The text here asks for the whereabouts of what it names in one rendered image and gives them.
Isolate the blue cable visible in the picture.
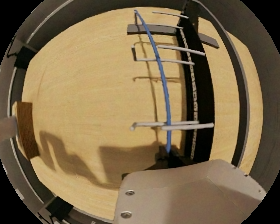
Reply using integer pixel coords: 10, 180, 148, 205
134, 9, 171, 154

